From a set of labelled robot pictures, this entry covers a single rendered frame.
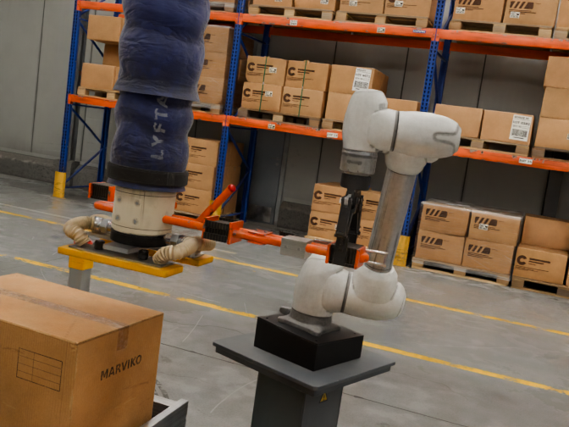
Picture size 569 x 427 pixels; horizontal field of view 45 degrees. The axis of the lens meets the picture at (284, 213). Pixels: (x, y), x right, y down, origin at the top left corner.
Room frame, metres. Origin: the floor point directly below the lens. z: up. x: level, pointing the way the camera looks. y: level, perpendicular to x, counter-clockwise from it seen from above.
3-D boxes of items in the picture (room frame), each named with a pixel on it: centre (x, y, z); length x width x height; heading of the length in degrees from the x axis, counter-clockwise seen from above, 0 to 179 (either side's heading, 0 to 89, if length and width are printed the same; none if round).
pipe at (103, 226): (1.92, 0.40, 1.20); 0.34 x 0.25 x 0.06; 71
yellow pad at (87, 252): (1.83, 0.43, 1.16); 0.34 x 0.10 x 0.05; 71
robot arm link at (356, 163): (1.73, -0.17, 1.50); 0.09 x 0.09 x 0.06
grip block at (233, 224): (1.84, 0.16, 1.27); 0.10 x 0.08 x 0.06; 161
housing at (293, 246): (1.77, -0.04, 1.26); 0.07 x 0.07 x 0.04; 71
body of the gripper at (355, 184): (1.73, -0.17, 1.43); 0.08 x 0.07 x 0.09; 161
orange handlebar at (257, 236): (1.97, 0.17, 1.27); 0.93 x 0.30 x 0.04; 71
